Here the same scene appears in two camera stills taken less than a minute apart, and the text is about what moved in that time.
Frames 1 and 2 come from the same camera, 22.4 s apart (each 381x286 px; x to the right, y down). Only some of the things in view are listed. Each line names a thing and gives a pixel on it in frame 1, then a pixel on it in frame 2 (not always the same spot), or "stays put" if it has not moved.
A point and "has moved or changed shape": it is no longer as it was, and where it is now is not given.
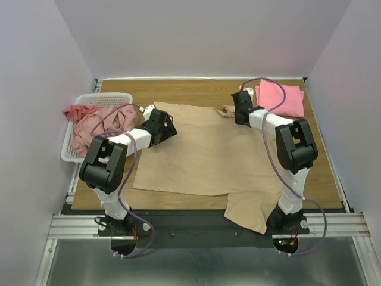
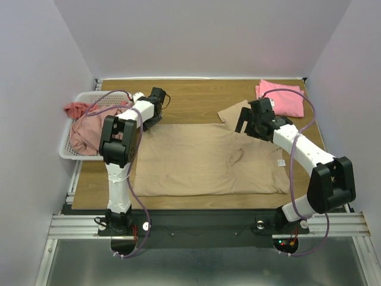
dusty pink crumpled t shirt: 104,123 stays put
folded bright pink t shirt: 287,100 stays put
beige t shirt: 206,151 has moved or changed shape
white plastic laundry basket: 69,153 stays put
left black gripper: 168,131 -> 146,126
